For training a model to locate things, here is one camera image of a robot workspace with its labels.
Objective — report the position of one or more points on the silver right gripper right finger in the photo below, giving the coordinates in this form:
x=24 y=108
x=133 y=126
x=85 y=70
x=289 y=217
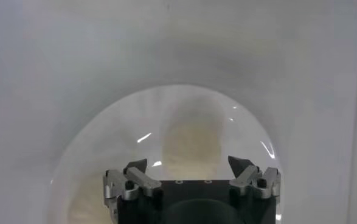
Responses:
x=245 y=178

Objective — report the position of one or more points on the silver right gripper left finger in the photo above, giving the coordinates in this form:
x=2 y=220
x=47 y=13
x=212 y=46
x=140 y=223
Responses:
x=143 y=182

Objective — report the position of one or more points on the white round plate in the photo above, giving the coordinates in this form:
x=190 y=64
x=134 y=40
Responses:
x=120 y=128

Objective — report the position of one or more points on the white work table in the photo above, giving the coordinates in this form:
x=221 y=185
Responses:
x=44 y=61

